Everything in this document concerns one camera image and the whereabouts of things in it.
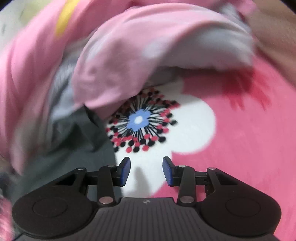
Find pink and blue duvet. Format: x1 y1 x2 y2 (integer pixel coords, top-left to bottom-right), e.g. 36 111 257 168
0 0 257 174

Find dark grey shorts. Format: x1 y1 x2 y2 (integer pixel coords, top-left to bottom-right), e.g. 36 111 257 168
0 107 118 193

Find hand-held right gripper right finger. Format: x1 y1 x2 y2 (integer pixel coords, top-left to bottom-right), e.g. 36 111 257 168
162 157 240 205

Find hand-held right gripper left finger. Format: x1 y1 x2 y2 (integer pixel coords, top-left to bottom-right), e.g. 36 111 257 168
54 157 131 207

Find pink floral blanket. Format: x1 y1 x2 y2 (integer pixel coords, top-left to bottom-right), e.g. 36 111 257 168
102 58 296 241

